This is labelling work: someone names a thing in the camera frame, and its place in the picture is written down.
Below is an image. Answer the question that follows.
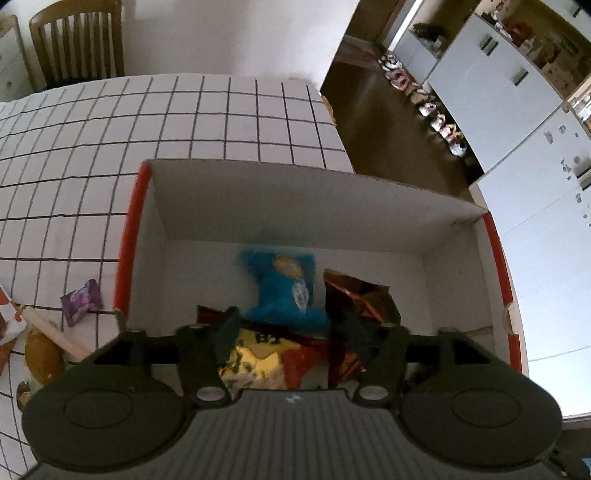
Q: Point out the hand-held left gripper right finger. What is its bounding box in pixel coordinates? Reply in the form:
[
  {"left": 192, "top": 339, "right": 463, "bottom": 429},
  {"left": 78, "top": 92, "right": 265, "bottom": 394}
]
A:
[{"left": 344, "top": 318, "right": 505, "bottom": 410}]

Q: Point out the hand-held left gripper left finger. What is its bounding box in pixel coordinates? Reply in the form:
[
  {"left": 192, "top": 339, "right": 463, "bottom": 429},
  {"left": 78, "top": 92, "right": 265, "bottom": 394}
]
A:
[{"left": 83, "top": 307, "right": 242, "bottom": 410}]

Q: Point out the red snack packet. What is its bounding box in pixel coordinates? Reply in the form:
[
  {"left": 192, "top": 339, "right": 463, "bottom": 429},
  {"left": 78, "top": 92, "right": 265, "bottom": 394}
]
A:
[{"left": 196, "top": 305, "right": 232, "bottom": 328}]

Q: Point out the yellow snack packet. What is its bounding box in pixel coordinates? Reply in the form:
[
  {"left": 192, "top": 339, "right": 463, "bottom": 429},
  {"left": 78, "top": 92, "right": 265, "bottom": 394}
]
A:
[{"left": 219, "top": 328, "right": 305, "bottom": 391}]

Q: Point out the orange brown snack packet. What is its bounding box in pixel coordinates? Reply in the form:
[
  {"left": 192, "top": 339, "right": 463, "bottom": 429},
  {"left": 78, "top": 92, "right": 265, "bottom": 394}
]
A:
[{"left": 322, "top": 268, "right": 402, "bottom": 388}]

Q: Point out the blue snack packet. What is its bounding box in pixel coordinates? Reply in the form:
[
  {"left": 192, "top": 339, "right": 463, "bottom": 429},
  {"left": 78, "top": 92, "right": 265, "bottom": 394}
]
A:
[{"left": 235, "top": 248, "right": 331, "bottom": 335}]

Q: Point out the white cardboard box red rim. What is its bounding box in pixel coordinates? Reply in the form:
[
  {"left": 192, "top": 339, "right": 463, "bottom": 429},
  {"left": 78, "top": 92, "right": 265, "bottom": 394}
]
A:
[{"left": 113, "top": 159, "right": 530, "bottom": 393}]

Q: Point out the purple snack packet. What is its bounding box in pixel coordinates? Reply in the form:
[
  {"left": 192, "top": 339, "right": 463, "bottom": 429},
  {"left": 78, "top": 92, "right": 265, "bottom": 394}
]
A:
[{"left": 61, "top": 279, "right": 102, "bottom": 328}]

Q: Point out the wooden spoon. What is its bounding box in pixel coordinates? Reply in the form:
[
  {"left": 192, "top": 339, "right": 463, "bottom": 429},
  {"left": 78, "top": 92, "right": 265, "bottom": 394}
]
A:
[{"left": 14, "top": 302, "right": 93, "bottom": 361}]

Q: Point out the white orange snack packet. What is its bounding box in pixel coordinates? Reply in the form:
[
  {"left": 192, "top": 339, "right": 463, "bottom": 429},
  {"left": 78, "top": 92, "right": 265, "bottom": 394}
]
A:
[{"left": 0, "top": 284, "right": 25, "bottom": 374}]

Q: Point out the white checkered tablecloth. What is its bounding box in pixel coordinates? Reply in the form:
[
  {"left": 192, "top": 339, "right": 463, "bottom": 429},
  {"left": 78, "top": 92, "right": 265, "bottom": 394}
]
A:
[{"left": 0, "top": 73, "right": 356, "bottom": 467}]

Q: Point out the row of shoes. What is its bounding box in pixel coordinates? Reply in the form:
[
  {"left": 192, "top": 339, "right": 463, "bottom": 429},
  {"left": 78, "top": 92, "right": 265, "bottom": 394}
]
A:
[{"left": 378, "top": 53, "right": 469, "bottom": 158}]

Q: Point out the patterned door rug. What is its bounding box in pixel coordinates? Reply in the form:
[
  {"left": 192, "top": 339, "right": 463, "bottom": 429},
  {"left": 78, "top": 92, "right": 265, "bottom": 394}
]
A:
[{"left": 339, "top": 37, "right": 386, "bottom": 65}]

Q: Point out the dark clutter pile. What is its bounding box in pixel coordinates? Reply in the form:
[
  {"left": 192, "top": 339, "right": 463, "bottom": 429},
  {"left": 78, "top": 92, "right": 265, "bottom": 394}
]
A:
[{"left": 412, "top": 22, "right": 446, "bottom": 49}]

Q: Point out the brown wooden chair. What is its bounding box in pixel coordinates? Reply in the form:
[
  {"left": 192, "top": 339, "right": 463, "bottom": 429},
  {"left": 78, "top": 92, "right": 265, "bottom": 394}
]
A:
[{"left": 29, "top": 0, "right": 126, "bottom": 90}]

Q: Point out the white wood-topped side cabinet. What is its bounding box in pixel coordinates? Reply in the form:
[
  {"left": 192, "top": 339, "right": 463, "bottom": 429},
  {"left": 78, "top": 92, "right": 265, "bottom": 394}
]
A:
[{"left": 0, "top": 16, "right": 35, "bottom": 104}]

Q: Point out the group of shelf ornaments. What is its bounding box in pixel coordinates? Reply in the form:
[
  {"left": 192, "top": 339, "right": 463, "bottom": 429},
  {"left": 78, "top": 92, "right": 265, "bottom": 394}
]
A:
[{"left": 485, "top": 0, "right": 591, "bottom": 79}]

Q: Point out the grey wooden wall cabinet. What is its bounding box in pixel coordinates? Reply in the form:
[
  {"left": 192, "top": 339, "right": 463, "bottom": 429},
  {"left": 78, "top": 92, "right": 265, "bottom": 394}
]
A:
[{"left": 390, "top": 0, "right": 591, "bottom": 416}]

